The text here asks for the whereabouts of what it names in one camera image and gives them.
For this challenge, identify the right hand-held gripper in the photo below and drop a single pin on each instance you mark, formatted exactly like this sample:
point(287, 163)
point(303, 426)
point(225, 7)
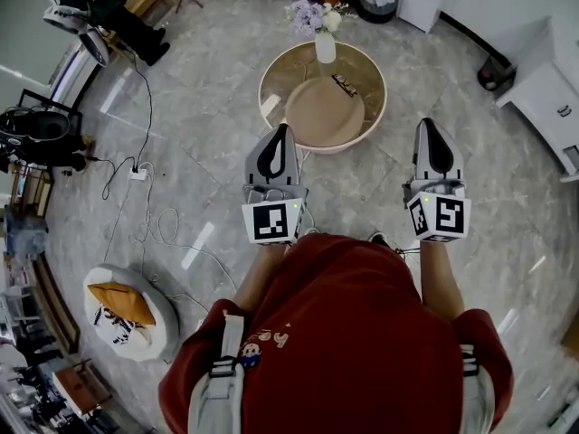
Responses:
point(443, 217)

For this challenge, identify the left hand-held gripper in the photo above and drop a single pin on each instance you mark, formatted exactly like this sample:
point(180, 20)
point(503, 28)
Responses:
point(271, 222)

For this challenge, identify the person's right forearm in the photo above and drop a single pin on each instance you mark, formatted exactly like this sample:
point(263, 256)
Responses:
point(441, 283)

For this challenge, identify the person's left forearm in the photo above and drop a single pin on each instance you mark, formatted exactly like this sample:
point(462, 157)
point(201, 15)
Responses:
point(258, 278)

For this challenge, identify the person's left white shoe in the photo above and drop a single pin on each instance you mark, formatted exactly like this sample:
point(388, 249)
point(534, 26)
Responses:
point(311, 231)

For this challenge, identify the person's white shoe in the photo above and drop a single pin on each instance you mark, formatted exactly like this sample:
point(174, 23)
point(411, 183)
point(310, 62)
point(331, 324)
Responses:
point(379, 238)
point(311, 231)

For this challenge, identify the person's right white shoe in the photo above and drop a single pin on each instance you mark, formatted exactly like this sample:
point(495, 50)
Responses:
point(379, 238)

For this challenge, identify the small dark floor bin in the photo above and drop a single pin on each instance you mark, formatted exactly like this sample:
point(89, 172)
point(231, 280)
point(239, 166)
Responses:
point(495, 72)

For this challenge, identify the black eyeglasses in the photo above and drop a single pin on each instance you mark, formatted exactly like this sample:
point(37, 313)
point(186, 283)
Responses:
point(344, 85)

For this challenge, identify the white cabinet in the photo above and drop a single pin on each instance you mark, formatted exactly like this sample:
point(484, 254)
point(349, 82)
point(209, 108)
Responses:
point(547, 102)

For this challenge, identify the white power strip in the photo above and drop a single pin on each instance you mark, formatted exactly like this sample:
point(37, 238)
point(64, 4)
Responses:
point(138, 174)

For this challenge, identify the purple and white flowers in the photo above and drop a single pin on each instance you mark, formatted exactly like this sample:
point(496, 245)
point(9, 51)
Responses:
point(312, 16)

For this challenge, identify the person's red shirt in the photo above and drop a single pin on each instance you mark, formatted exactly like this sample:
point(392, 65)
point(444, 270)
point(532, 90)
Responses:
point(344, 333)

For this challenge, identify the white round floor cushion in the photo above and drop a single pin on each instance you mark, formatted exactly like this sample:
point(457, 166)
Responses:
point(167, 323)

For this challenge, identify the orange pillow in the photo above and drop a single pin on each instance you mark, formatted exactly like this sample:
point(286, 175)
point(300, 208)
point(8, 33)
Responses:
point(124, 303)

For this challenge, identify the black white striped pillow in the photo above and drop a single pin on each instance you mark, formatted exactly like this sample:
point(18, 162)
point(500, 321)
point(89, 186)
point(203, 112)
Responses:
point(113, 326)

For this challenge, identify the black equipment on stand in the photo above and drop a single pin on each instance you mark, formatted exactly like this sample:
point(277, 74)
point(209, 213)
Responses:
point(40, 129)

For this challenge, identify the small wooden shelf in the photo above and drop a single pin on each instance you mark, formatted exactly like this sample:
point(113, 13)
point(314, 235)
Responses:
point(31, 190)

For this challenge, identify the long wooden bench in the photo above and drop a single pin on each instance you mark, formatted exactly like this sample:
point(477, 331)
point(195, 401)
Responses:
point(59, 305)

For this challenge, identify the brown wooden desk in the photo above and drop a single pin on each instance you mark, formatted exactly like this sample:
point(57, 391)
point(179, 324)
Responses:
point(81, 387)

